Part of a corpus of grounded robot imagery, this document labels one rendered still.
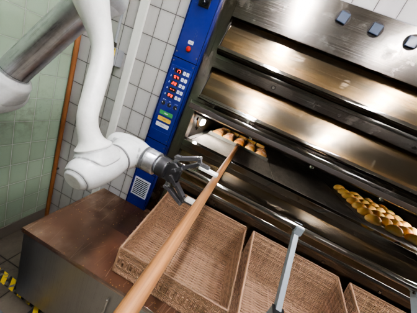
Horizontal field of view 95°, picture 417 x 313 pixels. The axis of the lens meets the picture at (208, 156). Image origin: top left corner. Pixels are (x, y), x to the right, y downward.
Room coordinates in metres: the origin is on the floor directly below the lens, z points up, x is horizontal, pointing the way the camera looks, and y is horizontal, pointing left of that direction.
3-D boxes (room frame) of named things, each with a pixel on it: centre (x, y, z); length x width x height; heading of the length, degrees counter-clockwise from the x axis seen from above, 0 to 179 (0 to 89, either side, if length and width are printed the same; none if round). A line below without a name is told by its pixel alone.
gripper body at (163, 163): (0.64, 0.11, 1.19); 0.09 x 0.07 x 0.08; 82
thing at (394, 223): (1.41, -1.34, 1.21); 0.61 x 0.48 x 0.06; 172
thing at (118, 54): (1.21, 0.79, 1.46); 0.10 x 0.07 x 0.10; 82
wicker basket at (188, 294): (0.86, -0.10, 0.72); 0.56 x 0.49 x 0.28; 83
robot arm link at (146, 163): (0.65, 0.18, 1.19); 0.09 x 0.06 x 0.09; 172
